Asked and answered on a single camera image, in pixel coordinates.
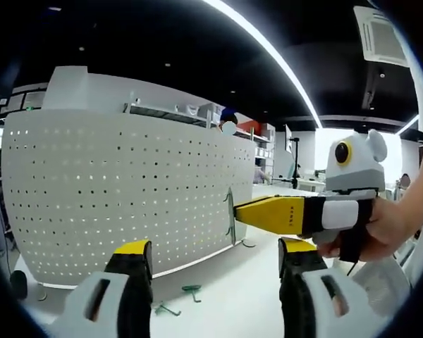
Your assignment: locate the ceiling light strip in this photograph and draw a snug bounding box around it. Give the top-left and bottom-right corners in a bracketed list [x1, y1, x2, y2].
[202, 0, 324, 130]

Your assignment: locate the monitor on tripod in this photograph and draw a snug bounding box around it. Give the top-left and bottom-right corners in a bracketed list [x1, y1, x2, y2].
[283, 125, 294, 153]

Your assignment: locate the green hook assembly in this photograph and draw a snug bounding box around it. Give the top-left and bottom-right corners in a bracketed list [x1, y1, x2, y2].
[222, 187, 238, 246]
[154, 301, 183, 318]
[181, 284, 202, 303]

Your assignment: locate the person's right hand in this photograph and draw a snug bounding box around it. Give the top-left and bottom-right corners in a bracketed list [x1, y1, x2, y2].
[317, 198, 410, 263]

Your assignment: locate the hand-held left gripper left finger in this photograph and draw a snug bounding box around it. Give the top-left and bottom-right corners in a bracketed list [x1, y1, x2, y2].
[51, 239, 154, 338]

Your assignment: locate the black tripod stand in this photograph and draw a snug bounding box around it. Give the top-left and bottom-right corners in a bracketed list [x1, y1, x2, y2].
[286, 137, 302, 190]

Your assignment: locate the white perforated mounting plate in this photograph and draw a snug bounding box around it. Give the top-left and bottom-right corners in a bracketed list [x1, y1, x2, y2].
[1, 108, 258, 302]

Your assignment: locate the grey mesh office chair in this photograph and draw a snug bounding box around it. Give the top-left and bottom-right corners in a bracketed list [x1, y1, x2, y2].
[350, 258, 415, 318]

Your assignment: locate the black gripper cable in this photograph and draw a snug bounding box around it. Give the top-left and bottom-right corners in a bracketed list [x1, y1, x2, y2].
[345, 259, 361, 279]

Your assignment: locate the ceiling air vent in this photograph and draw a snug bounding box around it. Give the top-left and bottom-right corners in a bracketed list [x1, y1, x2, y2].
[353, 5, 410, 67]

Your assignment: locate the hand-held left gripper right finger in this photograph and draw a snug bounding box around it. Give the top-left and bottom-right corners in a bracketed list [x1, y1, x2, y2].
[277, 236, 387, 338]

